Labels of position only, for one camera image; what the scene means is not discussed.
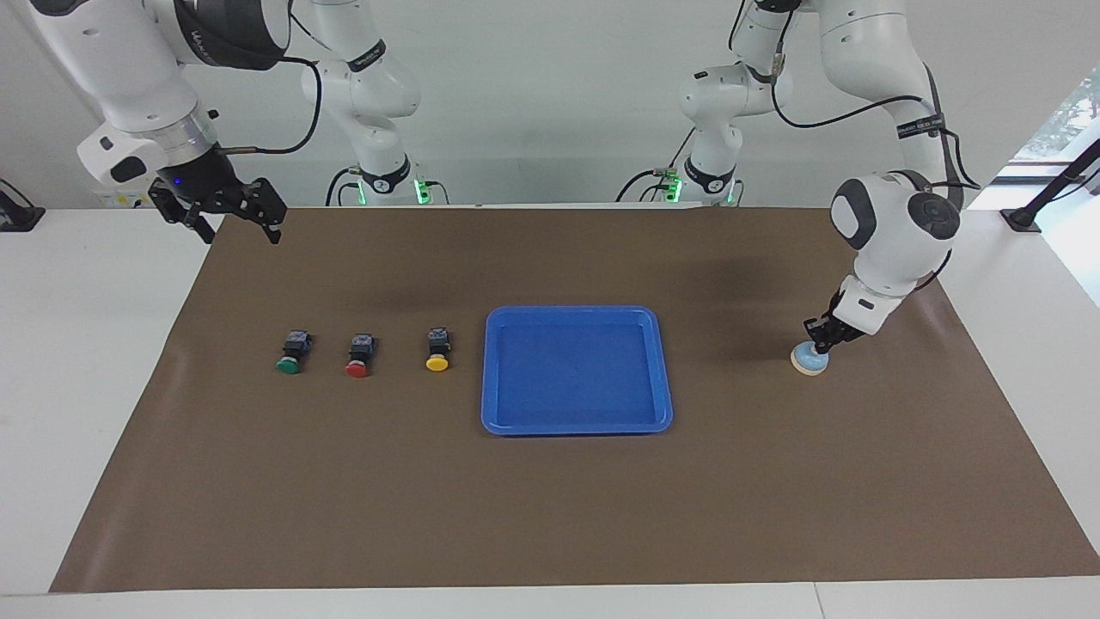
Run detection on light blue call bell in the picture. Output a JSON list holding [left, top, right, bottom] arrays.
[[791, 341, 830, 377]]

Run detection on green mushroom push button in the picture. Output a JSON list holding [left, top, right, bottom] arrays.
[[276, 329, 314, 375]]

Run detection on red mushroom push button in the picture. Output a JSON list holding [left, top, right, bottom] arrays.
[[345, 334, 377, 378]]

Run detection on blue plastic tray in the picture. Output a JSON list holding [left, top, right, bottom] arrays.
[[480, 305, 674, 437]]

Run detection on black clamp stand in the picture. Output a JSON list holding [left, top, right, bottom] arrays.
[[1000, 138, 1100, 234]]

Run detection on brown paper table mat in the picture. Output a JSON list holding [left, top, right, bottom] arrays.
[[49, 206, 1100, 594]]

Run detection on black right base cable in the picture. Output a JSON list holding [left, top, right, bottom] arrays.
[[324, 167, 364, 207]]

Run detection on black base cable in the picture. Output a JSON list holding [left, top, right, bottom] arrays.
[[614, 129, 695, 204], [324, 167, 364, 207]]

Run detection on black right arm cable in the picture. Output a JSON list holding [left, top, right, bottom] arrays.
[[215, 56, 324, 156]]

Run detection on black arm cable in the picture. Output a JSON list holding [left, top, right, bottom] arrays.
[[215, 56, 324, 156], [729, 0, 982, 192]]

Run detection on black table mount bracket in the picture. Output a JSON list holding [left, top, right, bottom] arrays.
[[0, 179, 46, 233]]

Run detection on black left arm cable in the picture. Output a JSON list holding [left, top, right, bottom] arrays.
[[729, 0, 982, 192]]

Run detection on black left base cable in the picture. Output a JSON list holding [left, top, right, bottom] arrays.
[[614, 129, 695, 204]]

